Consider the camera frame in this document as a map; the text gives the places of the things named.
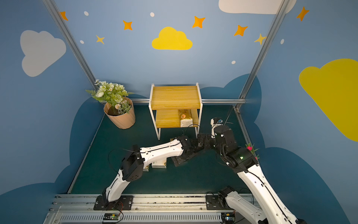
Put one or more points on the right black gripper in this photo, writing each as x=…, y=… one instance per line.
x=208, y=138

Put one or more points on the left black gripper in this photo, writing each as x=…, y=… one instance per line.
x=194, y=144

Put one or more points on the gold tissue pack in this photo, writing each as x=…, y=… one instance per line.
x=186, y=119

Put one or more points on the white tissue pack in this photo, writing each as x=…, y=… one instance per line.
x=146, y=168
x=160, y=164

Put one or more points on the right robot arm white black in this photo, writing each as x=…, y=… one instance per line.
x=245, y=164

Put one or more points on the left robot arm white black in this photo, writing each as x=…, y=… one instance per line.
x=181, y=148

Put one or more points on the two-tier wooden white shelf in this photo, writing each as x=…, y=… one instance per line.
x=165, y=103

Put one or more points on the small white pot pink flowers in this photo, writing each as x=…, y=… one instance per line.
x=253, y=150

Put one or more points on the right green circuit board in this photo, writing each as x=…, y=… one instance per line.
x=227, y=218

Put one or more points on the green circuit board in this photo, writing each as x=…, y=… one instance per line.
x=227, y=218
x=111, y=217

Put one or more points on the left green circuit board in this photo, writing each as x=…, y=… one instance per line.
x=111, y=217

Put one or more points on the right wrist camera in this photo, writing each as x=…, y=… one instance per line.
x=214, y=123

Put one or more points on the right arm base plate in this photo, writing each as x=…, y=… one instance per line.
x=215, y=202

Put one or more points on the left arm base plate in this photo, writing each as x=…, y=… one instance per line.
x=124, y=203

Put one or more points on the aluminium mounting rail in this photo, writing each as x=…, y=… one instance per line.
x=146, y=209

